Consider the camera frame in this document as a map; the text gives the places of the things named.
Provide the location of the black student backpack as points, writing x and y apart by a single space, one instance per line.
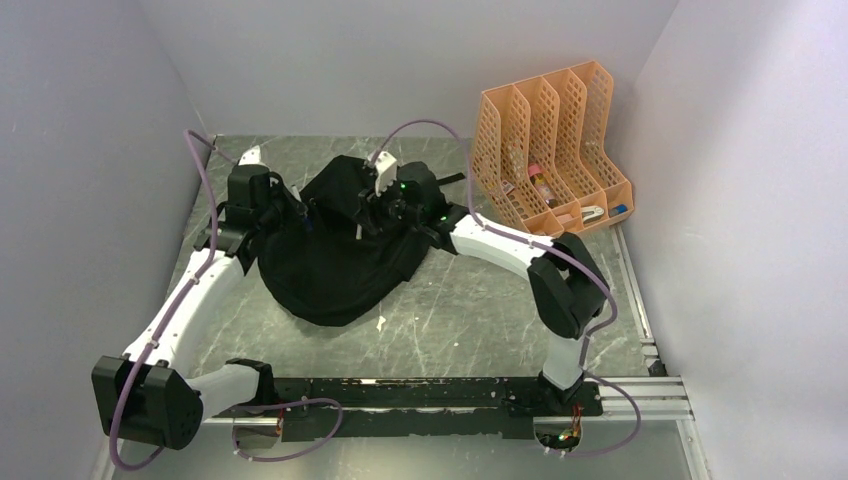
327 277

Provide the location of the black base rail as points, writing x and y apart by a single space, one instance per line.
306 419

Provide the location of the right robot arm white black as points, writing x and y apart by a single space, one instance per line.
567 287

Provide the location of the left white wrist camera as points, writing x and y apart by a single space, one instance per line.
252 156

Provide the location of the aluminium frame rail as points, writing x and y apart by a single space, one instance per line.
656 398

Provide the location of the orange plastic file organizer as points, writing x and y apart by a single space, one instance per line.
559 121

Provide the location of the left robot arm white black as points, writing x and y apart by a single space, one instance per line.
144 395

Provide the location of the silver stapler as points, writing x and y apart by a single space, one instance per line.
590 214

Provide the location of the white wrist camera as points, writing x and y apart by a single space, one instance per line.
386 166
252 156

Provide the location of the pink capped bottle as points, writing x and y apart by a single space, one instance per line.
538 179

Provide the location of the small blue item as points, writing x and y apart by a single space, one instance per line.
617 210

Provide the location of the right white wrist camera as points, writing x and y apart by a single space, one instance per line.
386 166

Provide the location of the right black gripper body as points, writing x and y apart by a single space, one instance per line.
393 199

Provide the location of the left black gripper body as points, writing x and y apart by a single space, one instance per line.
265 214

